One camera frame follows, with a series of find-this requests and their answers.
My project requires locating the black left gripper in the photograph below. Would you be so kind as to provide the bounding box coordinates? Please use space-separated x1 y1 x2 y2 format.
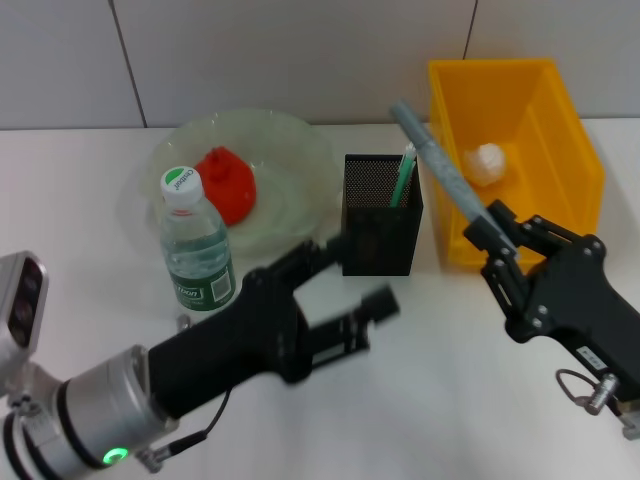
148 234 402 419

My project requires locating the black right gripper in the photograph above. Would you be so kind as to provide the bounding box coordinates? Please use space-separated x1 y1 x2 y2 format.
461 199 640 402

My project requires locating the white paper ball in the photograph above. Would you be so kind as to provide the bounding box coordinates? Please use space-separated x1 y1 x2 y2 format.
462 143 510 189

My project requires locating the green utility knife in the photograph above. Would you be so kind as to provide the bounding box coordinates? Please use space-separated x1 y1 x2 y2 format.
388 142 420 208

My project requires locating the grey marker pen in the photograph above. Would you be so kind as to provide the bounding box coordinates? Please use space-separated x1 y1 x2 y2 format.
389 98 522 259

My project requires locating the red-orange toy orange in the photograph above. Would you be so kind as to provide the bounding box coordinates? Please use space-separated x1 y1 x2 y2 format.
193 146 259 227

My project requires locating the clear green-label water bottle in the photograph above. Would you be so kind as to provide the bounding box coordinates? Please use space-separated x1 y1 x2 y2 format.
159 166 240 325

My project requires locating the black mesh pen holder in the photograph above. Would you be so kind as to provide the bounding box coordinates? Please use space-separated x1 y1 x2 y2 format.
341 153 425 277

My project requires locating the pale green glass fruit plate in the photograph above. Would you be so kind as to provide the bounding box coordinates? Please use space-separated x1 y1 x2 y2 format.
139 108 339 257

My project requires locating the yellow plastic bin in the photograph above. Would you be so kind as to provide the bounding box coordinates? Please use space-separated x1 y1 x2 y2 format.
425 58 607 266

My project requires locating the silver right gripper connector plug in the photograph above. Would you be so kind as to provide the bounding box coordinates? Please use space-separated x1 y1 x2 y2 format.
584 373 622 416

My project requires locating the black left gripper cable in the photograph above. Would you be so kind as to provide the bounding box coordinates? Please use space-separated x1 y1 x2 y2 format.
135 389 234 474

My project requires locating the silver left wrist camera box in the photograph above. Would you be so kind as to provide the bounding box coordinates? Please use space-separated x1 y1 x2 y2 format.
0 252 50 372

